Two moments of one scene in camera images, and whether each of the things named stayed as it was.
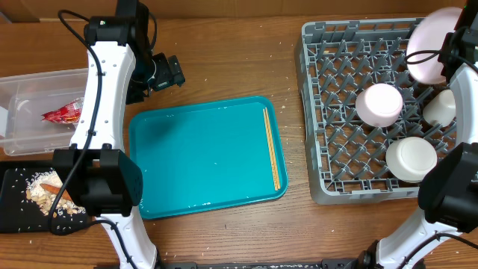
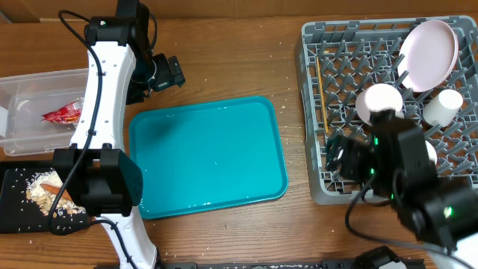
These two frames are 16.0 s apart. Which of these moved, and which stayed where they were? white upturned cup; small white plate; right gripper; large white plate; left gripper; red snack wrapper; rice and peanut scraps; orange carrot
Moved: right gripper; large white plate
Stayed: small white plate; orange carrot; white upturned cup; left gripper; rice and peanut scraps; red snack wrapper
